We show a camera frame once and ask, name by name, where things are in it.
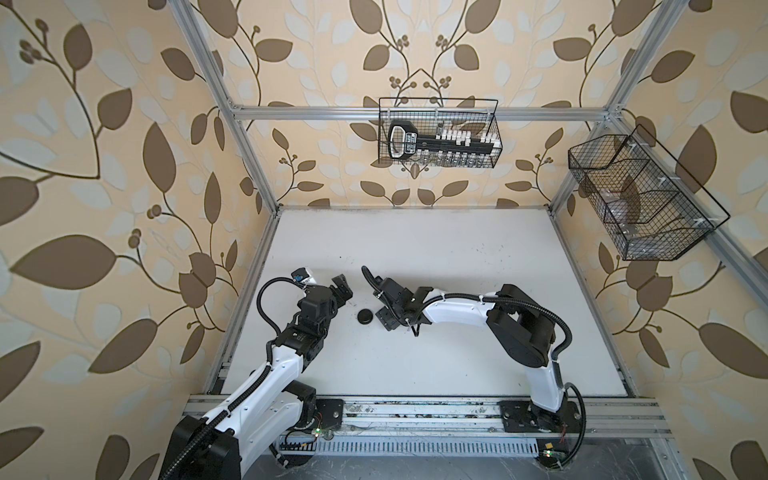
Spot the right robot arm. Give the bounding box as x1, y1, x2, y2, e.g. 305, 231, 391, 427
361, 266, 587, 470

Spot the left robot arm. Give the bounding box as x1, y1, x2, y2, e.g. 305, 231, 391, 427
160, 268, 353, 479

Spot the black tool in basket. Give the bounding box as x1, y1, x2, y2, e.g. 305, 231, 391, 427
385, 120, 502, 161

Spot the back wire basket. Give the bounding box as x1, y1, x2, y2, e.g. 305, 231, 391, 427
377, 96, 503, 169

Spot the wire basket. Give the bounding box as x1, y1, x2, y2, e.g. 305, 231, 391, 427
568, 124, 731, 261
377, 96, 503, 169

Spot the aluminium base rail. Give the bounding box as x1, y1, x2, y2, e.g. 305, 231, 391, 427
179, 394, 673, 460

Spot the right wire basket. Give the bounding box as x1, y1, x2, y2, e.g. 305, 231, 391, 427
568, 124, 731, 261

